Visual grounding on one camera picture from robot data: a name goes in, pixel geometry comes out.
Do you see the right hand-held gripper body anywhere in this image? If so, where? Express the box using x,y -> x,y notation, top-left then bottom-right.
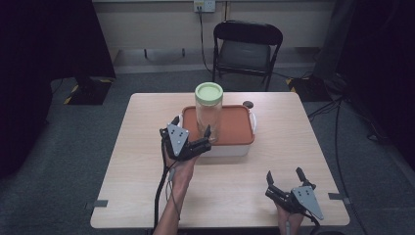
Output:
264,181 -> 325,220

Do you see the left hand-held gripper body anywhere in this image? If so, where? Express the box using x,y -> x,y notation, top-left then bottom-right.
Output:
159,123 -> 212,162

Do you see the clear jar with green lid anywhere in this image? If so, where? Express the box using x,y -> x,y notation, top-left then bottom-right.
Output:
194,81 -> 225,143

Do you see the white box with orange lid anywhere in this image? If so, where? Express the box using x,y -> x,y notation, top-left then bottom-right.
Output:
177,104 -> 257,158

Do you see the person's right hand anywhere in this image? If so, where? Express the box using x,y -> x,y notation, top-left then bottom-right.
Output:
276,203 -> 305,235

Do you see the person's left hand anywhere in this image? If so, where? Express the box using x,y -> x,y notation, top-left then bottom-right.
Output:
163,148 -> 199,190

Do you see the grey tape strip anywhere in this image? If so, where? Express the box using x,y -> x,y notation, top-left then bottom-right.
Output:
327,192 -> 352,206
84,199 -> 110,211

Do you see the black folding chair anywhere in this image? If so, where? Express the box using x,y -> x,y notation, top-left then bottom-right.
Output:
210,20 -> 284,93

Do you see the black stand base yellow tape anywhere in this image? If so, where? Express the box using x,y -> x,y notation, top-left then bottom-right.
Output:
285,75 -> 333,103
63,75 -> 114,107

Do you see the dark curtain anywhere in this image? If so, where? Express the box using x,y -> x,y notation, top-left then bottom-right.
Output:
312,0 -> 415,171
0,0 -> 117,180

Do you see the right hand-held gripper cable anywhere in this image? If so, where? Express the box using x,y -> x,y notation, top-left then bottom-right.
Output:
301,210 -> 323,235

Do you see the hand-held gripper cable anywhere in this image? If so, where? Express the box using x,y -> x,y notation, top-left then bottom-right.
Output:
301,210 -> 323,235
153,136 -> 171,235

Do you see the thin grey cable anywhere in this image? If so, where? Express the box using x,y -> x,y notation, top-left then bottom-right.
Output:
164,167 -> 181,221

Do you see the black floor cable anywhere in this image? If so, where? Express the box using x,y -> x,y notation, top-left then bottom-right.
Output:
306,97 -> 371,235

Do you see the left hand-held gripper cable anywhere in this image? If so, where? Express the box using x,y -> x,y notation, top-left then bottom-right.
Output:
153,136 -> 171,235

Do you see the black power cable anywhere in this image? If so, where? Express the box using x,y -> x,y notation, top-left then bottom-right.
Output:
197,5 -> 214,73

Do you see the white wall socket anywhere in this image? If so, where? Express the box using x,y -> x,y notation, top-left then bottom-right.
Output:
193,0 -> 217,14

